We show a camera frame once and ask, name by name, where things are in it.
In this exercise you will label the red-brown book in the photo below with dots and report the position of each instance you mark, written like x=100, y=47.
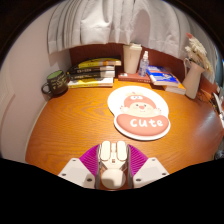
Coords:
x=131, y=77

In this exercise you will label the white pink cartoon mouse pad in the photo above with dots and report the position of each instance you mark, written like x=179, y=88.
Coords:
x=140, y=110

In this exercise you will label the dark mug with green inside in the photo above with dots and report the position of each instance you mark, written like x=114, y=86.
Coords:
x=57, y=83

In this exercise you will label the clear spray bottle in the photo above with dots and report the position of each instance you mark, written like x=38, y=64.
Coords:
x=143, y=66

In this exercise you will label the yellow white book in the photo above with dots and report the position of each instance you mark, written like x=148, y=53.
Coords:
x=90, y=82

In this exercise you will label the yellow black cover book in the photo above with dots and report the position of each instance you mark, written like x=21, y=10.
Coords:
x=100, y=62

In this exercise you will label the white curtain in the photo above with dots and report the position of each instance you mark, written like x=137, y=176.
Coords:
x=133, y=23

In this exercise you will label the cream pitcher vase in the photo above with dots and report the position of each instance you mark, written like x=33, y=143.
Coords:
x=193, y=80

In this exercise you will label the silver laptop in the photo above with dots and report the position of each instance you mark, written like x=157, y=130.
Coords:
x=220, y=106

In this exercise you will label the black spine book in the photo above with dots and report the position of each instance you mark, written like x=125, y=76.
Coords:
x=91, y=70
x=91, y=75

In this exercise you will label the blue book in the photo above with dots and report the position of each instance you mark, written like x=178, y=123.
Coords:
x=163, y=76

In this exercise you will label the white computer mouse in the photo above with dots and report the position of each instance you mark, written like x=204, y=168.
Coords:
x=113, y=163

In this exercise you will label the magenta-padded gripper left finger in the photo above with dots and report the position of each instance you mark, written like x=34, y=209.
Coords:
x=75, y=170

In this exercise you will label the orange book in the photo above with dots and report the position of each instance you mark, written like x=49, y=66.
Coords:
x=176, y=89

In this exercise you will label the cream tumbler cup with lid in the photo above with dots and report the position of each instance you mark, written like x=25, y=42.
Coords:
x=132, y=58

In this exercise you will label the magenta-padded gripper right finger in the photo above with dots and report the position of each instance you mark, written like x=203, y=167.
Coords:
x=150, y=170

